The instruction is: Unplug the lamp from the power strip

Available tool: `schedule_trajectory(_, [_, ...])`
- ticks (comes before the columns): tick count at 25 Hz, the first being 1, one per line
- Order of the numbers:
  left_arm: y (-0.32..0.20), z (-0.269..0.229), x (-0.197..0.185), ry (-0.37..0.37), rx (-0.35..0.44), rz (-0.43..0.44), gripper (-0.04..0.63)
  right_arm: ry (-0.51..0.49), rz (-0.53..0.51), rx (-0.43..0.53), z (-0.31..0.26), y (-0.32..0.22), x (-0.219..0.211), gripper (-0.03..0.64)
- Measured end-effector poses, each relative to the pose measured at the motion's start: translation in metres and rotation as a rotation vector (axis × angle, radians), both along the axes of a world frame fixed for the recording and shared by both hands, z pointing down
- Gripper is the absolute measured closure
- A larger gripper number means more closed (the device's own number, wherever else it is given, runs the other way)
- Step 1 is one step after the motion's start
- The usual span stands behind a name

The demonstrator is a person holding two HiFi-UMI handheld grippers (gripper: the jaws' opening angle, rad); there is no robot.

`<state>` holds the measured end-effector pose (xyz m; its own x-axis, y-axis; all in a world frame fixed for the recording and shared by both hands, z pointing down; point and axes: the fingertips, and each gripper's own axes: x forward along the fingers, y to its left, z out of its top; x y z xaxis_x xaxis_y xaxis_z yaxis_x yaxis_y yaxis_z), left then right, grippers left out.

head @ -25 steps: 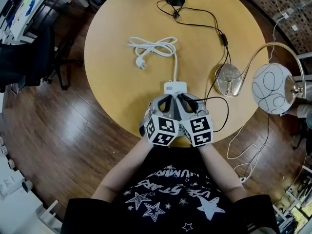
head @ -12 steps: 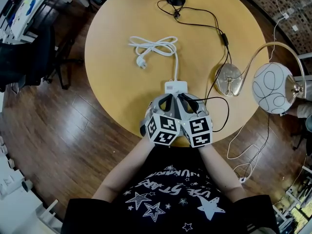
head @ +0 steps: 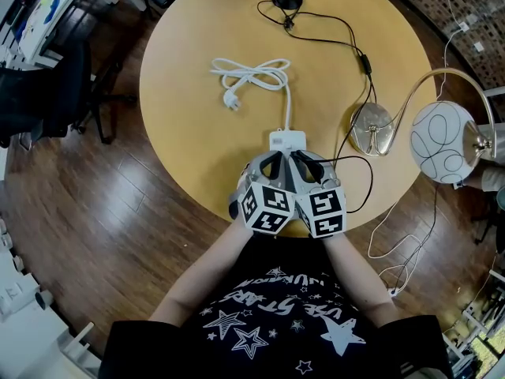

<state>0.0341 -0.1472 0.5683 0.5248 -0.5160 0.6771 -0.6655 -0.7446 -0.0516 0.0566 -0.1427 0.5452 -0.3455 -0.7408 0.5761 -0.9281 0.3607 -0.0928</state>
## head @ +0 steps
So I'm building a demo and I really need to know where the black desk lamp cord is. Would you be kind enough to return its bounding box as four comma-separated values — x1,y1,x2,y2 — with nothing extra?
256,0,301,34

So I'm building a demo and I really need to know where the black star print shirt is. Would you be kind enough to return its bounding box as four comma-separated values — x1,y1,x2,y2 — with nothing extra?
98,233,455,379

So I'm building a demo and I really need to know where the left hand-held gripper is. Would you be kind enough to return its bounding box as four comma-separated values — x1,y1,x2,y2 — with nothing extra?
229,152,297,237

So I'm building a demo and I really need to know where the white desk with clutter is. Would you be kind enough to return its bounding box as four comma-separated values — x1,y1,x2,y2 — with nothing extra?
0,0,122,71

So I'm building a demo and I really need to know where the white floor cable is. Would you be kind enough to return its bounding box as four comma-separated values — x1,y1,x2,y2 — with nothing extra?
367,21,469,303

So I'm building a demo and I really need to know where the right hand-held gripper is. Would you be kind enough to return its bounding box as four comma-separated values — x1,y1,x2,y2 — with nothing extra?
294,150,349,239

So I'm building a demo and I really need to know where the person's right forearm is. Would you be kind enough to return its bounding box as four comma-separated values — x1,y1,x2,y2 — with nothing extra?
320,230,398,328

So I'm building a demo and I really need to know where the black office chair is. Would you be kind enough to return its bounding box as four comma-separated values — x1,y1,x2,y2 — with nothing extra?
0,37,138,150

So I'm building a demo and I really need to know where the white shelf unit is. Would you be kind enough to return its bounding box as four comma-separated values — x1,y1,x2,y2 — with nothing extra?
0,217,99,379

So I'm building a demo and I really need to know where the black lamp power cord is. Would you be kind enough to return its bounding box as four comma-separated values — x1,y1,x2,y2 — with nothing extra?
282,9,374,216

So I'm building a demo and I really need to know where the person's left forearm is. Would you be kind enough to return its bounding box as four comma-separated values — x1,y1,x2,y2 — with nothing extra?
151,217,254,325

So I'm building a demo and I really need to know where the white power strip cable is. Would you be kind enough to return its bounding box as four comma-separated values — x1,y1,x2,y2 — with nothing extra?
210,57,295,133

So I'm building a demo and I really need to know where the white power strip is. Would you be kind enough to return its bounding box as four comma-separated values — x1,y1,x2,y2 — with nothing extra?
268,129,309,154

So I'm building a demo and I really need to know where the gold lamp with globe shade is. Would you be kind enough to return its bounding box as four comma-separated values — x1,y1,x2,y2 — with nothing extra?
349,68,499,186

